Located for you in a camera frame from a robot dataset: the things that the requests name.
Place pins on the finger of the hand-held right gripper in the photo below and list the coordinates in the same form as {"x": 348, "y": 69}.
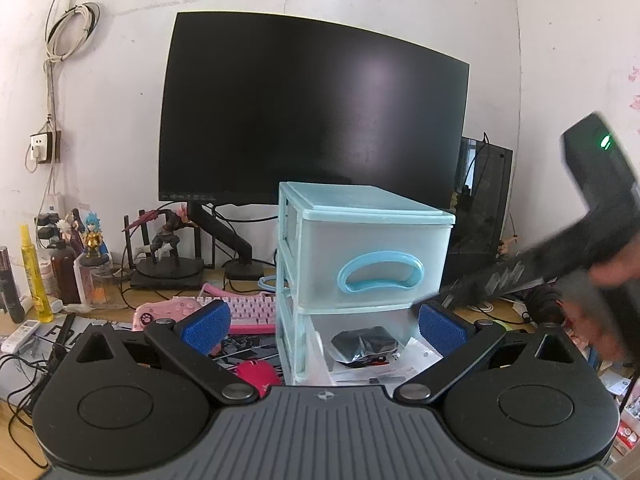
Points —
{"x": 460, "y": 294}

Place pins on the clear jar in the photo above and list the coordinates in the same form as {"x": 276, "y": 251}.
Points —
{"x": 105, "y": 287}

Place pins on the red mouse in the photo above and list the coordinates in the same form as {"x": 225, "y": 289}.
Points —
{"x": 257, "y": 377}

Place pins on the small fighter figurine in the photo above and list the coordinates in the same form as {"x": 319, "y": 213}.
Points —
{"x": 509, "y": 246}

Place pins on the yellow bottle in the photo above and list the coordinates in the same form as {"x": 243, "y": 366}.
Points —
{"x": 37, "y": 280}

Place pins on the light blue plastic drawer cabinet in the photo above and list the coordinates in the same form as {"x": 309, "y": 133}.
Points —
{"x": 360, "y": 200}

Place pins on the black power adapters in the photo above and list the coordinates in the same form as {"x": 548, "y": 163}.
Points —
{"x": 47, "y": 227}

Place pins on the blue haired gold figurine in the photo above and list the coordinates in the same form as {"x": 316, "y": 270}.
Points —
{"x": 94, "y": 237}

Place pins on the black figurine with red scythe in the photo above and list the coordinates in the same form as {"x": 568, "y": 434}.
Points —
{"x": 167, "y": 245}

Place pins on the wall socket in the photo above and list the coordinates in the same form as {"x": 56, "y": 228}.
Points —
{"x": 42, "y": 146}

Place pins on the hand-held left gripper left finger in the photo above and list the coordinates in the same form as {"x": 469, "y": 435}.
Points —
{"x": 205, "y": 331}

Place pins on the person's right hand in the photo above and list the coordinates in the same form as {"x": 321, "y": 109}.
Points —
{"x": 617, "y": 266}

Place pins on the white paper sheets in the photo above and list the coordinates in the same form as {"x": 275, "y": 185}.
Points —
{"x": 415, "y": 360}

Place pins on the dark bottle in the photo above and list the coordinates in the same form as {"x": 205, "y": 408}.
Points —
{"x": 11, "y": 290}

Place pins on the black computer case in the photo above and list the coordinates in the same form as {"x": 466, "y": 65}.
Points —
{"x": 480, "y": 200}

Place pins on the printed mouse pad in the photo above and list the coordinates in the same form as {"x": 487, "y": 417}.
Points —
{"x": 240, "y": 349}

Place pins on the white remote control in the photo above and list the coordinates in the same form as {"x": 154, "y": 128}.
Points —
{"x": 19, "y": 336}

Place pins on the black foil packet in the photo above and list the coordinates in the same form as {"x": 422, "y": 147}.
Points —
{"x": 365, "y": 342}

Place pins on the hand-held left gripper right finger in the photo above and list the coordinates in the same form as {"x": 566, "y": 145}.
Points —
{"x": 441, "y": 329}

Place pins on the black and red headphones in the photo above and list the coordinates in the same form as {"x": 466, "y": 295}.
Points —
{"x": 542, "y": 305}

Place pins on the pink game controller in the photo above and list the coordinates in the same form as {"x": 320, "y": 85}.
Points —
{"x": 160, "y": 312}

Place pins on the black curved monitor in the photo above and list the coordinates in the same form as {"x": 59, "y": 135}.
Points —
{"x": 310, "y": 110}

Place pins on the pink keyboard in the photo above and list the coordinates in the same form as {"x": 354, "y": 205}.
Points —
{"x": 250, "y": 310}

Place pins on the white haired figurine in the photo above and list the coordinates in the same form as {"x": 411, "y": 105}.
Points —
{"x": 70, "y": 227}

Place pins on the brown bottle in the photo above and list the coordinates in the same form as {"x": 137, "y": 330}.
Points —
{"x": 65, "y": 275}

